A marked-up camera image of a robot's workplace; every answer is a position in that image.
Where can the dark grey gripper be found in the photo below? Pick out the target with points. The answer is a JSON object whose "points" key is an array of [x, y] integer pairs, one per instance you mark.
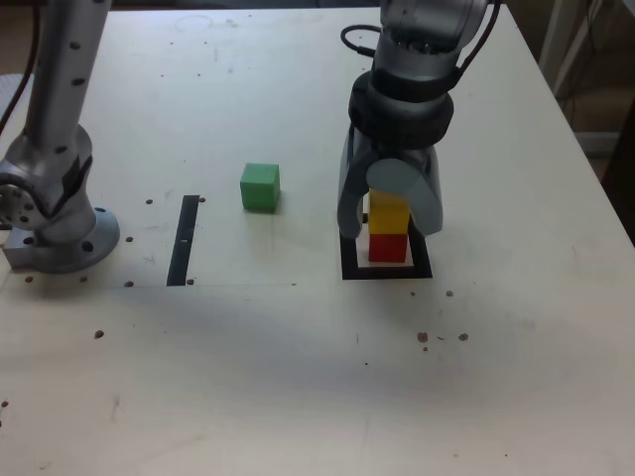
{"points": [[421, 157]]}

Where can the yellow cube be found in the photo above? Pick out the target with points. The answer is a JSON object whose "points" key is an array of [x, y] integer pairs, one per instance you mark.
{"points": [[389, 218]]}

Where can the red cube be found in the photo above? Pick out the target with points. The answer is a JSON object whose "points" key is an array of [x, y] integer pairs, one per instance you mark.
{"points": [[388, 248]]}

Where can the green cube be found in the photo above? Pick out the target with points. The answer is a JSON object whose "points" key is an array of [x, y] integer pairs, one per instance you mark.
{"points": [[259, 188]]}

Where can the black tape square outline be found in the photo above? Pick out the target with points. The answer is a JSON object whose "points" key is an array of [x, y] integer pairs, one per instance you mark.
{"points": [[387, 273]]}

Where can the black tape strip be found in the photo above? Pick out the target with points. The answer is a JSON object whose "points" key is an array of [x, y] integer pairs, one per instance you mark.
{"points": [[181, 243]]}

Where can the grey textured pad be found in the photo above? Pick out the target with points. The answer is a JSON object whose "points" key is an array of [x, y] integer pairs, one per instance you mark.
{"points": [[15, 94]]}

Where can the white metal frame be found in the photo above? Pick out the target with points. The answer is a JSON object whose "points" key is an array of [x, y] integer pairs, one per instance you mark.
{"points": [[548, 44]]}

